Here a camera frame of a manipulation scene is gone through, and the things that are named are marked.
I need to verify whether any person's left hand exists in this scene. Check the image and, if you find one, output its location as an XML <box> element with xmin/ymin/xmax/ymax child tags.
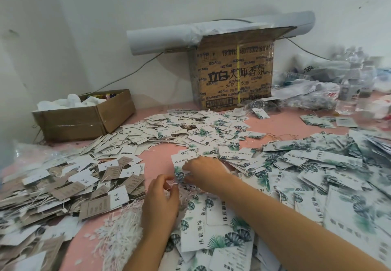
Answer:
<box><xmin>142</xmin><ymin>174</ymin><xmax>180</xmax><ymax>238</ymax></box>

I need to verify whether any person's right hand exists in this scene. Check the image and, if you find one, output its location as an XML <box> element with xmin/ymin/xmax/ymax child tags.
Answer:
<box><xmin>182</xmin><ymin>156</ymin><xmax>236</xmax><ymax>195</ymax></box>

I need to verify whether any pile of white strings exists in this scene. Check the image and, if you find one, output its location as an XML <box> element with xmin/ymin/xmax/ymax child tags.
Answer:
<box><xmin>88</xmin><ymin>210</ymin><xmax>147</xmax><ymax>271</ymax></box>

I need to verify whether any heap of small tags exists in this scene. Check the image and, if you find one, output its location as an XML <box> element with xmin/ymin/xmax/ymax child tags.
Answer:
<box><xmin>76</xmin><ymin>109</ymin><xmax>268</xmax><ymax>159</ymax></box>

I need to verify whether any pile of brown white tags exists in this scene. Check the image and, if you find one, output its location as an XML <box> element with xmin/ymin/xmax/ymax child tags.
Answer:
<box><xmin>0</xmin><ymin>152</ymin><xmax>147</xmax><ymax>271</ymax></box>

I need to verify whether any pile of green leaf tags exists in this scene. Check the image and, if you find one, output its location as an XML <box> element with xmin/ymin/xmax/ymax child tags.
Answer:
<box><xmin>158</xmin><ymin>130</ymin><xmax>391</xmax><ymax>271</ymax></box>

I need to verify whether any person's right forearm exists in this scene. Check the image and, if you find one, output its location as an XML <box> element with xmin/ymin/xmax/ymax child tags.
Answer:
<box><xmin>214</xmin><ymin>179</ymin><xmax>389</xmax><ymax>271</ymax></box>

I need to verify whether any large printed cardboard box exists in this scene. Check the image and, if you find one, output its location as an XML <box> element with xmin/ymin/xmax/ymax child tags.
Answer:
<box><xmin>187</xmin><ymin>26</ymin><xmax>298</xmax><ymax>111</ymax></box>

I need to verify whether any small open cardboard box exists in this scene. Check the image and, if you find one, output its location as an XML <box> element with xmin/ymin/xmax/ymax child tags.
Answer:
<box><xmin>32</xmin><ymin>90</ymin><xmax>137</xmax><ymax>143</ymax></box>

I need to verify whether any white crumpled material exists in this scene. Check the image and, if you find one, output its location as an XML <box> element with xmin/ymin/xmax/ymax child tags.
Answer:
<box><xmin>37</xmin><ymin>93</ymin><xmax>108</xmax><ymax>111</ymax></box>

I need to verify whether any clear plastic bag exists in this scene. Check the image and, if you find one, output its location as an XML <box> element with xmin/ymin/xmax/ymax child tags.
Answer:
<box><xmin>9</xmin><ymin>141</ymin><xmax>59</xmax><ymax>170</ymax></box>

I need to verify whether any white roll in plastic wrap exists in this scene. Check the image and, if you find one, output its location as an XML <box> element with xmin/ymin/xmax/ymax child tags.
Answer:
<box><xmin>126</xmin><ymin>11</ymin><xmax>316</xmax><ymax>56</ymax></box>

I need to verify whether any heap of clear plastic bags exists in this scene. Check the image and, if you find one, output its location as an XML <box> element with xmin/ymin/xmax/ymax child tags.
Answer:
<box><xmin>266</xmin><ymin>45</ymin><xmax>391</xmax><ymax>122</ymax></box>

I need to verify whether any black cable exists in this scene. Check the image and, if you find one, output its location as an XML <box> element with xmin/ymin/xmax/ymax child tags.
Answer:
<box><xmin>86</xmin><ymin>51</ymin><xmax>165</xmax><ymax>96</ymax></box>

